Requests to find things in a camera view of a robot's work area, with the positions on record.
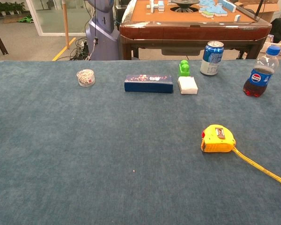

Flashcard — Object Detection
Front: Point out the yellow tape measure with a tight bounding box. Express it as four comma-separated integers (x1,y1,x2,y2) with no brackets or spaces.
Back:
200,124,281,188

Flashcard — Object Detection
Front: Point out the purple robot base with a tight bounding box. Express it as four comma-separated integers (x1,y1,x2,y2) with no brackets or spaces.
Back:
85,0,120,61

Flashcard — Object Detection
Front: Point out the dark blue printed box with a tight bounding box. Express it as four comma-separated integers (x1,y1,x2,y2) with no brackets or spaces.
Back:
124,74,174,94

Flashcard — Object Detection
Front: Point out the blue felt table cloth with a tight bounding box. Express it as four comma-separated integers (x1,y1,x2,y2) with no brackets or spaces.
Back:
0,60,281,225

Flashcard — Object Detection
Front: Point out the white tissue pack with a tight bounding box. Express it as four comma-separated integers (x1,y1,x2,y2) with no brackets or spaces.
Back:
177,76,199,95

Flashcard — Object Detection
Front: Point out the green toy brick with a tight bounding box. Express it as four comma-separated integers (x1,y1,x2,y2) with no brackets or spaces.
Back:
178,60,191,77

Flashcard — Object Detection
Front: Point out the clear jar of clips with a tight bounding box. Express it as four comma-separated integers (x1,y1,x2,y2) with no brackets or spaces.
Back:
76,69,96,87

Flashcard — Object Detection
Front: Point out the blue and white drink can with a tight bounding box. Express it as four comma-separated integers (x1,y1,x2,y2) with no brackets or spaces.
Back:
200,41,225,76

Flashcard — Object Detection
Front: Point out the brown mahjong table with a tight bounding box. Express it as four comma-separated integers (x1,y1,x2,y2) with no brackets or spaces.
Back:
119,0,273,60

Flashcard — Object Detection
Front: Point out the small cluster of mahjong tiles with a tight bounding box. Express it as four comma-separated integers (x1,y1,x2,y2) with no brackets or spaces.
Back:
146,0,166,14

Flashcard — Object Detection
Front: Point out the wooden pole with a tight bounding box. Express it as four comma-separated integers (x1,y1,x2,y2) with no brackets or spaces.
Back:
61,0,70,50

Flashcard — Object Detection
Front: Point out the black mahjong table centre dome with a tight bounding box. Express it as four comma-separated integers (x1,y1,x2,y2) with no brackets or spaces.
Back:
170,0,200,13

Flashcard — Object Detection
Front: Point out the Pepsi bottle with blue cap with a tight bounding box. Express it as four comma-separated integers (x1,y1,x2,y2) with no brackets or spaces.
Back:
243,45,281,98

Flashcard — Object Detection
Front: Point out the pile of blue mahjong tiles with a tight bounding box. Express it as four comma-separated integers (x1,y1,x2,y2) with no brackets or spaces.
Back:
198,0,237,18

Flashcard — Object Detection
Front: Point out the green object on floor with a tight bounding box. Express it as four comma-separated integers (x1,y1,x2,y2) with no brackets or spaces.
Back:
17,15,35,24

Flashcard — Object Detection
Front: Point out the white plastic basket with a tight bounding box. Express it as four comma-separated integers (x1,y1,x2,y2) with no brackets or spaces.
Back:
259,34,281,57

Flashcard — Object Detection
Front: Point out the thin black rod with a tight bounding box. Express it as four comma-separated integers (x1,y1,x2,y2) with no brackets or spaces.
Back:
254,0,265,20

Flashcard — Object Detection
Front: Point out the cardboard box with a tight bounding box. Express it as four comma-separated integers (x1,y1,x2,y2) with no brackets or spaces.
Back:
234,0,281,23

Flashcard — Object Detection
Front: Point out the row of potted plants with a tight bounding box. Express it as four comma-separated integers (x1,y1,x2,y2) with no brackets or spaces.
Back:
0,1,26,17

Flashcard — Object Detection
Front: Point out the white hanging cable with plug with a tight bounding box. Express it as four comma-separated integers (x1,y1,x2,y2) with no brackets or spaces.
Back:
87,0,99,61

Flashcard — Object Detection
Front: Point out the tangle of black floor cables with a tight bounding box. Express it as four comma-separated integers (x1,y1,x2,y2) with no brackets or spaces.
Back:
69,37,92,61

